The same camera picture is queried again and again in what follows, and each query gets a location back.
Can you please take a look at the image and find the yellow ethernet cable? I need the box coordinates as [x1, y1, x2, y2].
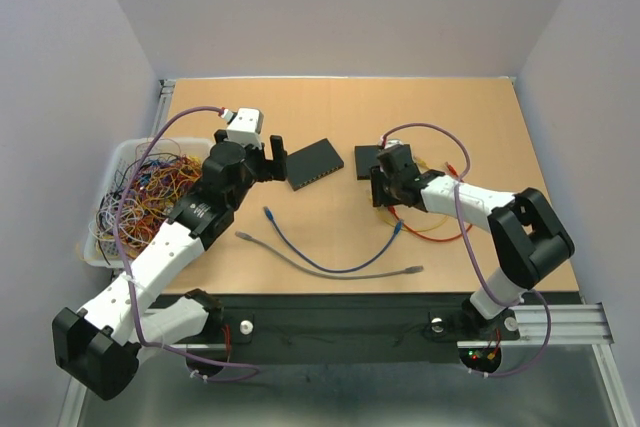
[368, 156, 450, 234]

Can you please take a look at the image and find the black network switch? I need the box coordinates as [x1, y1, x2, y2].
[286, 138, 344, 191]
[353, 143, 414, 182]

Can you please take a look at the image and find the red ethernet cable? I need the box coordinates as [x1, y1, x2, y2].
[387, 160, 474, 244]

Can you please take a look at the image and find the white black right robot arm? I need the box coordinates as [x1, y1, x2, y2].
[370, 144, 575, 337]

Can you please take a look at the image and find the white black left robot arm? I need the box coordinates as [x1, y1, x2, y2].
[52, 130, 287, 400]

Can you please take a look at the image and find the white plastic basket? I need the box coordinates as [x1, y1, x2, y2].
[82, 137, 213, 269]

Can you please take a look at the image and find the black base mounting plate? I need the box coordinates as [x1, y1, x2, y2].
[149, 291, 521, 378]

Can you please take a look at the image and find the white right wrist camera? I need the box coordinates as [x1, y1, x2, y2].
[378, 137, 404, 149]

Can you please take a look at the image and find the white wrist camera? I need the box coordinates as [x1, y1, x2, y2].
[221, 107, 264, 148]
[378, 137, 404, 149]

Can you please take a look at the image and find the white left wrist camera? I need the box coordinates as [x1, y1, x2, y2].
[221, 107, 264, 148]

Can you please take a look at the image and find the blue ethernet cable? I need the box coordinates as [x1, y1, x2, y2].
[263, 206, 405, 272]

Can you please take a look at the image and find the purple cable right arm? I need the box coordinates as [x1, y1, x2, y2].
[381, 121, 553, 379]

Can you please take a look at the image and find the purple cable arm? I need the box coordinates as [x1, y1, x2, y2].
[113, 105, 261, 383]
[381, 121, 553, 379]

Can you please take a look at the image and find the tangle of coloured wires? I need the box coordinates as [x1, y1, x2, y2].
[74, 142, 206, 268]

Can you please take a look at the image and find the grey ethernet cable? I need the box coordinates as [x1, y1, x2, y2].
[234, 230, 424, 281]

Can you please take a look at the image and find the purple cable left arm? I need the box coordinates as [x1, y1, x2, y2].
[113, 105, 261, 383]

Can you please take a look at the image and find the aluminium frame rail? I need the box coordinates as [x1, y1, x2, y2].
[514, 304, 613, 346]

